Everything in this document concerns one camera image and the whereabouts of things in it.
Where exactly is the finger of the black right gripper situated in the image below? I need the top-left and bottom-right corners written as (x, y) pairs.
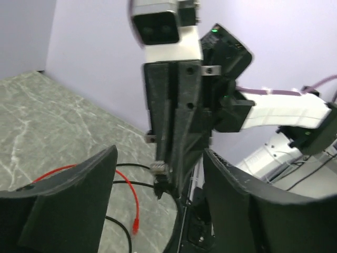
top-left (143, 62), bottom-right (176, 182)
top-left (171, 60), bottom-right (211, 195)

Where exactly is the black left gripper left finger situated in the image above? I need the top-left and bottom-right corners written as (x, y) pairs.
top-left (1, 145), bottom-right (117, 252)

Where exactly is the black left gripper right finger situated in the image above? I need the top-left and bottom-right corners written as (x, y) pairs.
top-left (203, 149), bottom-right (336, 253)

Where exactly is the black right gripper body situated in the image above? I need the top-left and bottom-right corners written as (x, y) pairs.
top-left (142, 23), bottom-right (256, 138)

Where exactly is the black round ethernet cable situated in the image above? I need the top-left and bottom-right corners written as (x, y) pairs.
top-left (105, 160), bottom-right (195, 253)

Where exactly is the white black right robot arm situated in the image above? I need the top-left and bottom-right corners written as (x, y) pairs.
top-left (143, 24), bottom-right (336, 197)

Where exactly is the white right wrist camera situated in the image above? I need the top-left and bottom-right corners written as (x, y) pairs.
top-left (128, 0), bottom-right (203, 63)

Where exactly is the red ethernet cable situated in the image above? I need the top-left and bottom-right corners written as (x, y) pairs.
top-left (32, 164), bottom-right (140, 236)

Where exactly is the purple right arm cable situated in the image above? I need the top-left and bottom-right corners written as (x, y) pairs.
top-left (235, 75), bottom-right (337, 97)

